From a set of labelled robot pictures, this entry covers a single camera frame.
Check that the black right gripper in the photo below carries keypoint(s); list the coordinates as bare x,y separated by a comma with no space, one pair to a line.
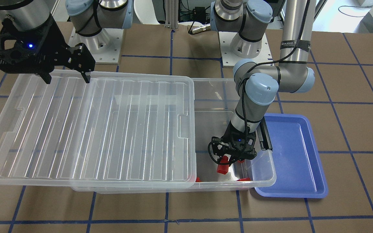
55,41

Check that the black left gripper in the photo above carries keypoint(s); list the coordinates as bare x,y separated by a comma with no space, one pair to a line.
229,133

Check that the clear plastic box lid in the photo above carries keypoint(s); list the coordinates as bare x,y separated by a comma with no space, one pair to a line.
38,128

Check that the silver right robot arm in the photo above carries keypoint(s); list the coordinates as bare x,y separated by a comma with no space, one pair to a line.
89,17

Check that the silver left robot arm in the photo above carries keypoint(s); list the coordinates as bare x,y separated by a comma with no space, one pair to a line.
257,78

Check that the clear plastic storage box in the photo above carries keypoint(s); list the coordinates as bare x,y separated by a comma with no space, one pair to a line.
219,97

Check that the blue plastic tray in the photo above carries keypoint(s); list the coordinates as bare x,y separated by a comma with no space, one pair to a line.
296,159

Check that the black box latch handle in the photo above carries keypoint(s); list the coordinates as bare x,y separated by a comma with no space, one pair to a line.
263,136

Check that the aluminium frame post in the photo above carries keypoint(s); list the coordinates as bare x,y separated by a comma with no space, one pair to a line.
171,14

